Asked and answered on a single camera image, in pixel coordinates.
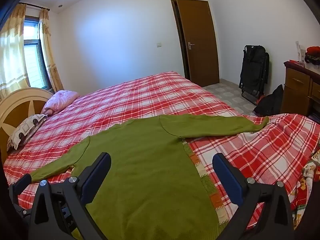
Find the patterned grey pillow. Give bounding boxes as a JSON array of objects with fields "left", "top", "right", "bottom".
[{"left": 6, "top": 114, "right": 48, "bottom": 153}]

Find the red plaid bed sheet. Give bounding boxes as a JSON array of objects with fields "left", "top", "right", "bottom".
[{"left": 4, "top": 71, "right": 320, "bottom": 230}]

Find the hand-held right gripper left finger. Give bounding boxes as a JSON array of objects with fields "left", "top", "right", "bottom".
[{"left": 29, "top": 152, "right": 112, "bottom": 240}]

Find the pile of red and dark clothes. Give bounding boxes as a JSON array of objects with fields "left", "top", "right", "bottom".
[{"left": 304, "top": 46, "right": 320, "bottom": 65}]

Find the cream and brown headboard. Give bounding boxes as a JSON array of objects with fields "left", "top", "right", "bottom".
[{"left": 0, "top": 87, "right": 54, "bottom": 160}]

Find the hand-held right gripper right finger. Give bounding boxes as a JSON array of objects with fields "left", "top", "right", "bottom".
[{"left": 212, "top": 153, "right": 295, "bottom": 240}]

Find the window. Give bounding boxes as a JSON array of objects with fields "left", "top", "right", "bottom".
[{"left": 23, "top": 16, "right": 50, "bottom": 90}]

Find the brown wooden dresser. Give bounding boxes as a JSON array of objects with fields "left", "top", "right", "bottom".
[{"left": 280, "top": 61, "right": 320, "bottom": 117}]

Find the dark curtain rod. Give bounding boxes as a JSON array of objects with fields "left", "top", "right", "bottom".
[{"left": 19, "top": 2, "right": 50, "bottom": 12}]

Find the yellow sheer curtain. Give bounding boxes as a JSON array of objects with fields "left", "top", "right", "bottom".
[
  {"left": 39, "top": 8, "right": 64, "bottom": 93},
  {"left": 0, "top": 4, "right": 29, "bottom": 100}
]

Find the pink pillow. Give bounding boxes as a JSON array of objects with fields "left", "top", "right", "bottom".
[{"left": 41, "top": 90, "right": 80, "bottom": 116}]

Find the floral printed blanket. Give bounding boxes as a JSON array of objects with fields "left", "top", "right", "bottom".
[{"left": 291, "top": 149, "right": 320, "bottom": 229}]

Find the white card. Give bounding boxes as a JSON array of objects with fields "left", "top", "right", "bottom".
[{"left": 295, "top": 41, "right": 306, "bottom": 63}]

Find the brown wooden door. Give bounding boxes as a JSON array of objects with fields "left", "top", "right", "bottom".
[{"left": 171, "top": 0, "right": 220, "bottom": 87}]

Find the green knitted sweater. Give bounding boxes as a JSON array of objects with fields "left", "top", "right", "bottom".
[{"left": 30, "top": 113, "right": 269, "bottom": 240}]

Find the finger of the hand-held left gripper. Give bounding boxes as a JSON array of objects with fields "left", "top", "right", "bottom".
[{"left": 9, "top": 174, "right": 32, "bottom": 200}]

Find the black bag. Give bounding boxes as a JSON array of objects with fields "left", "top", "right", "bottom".
[
  {"left": 254, "top": 84, "right": 284, "bottom": 117},
  {"left": 239, "top": 45, "right": 270, "bottom": 105}
]

